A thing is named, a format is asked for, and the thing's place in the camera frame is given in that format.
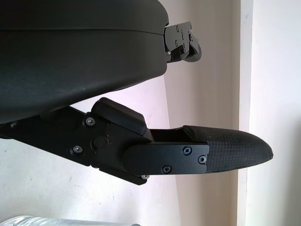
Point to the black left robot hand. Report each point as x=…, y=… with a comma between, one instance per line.
x=70, y=58

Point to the clear glass cup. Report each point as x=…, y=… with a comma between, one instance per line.
x=47, y=222

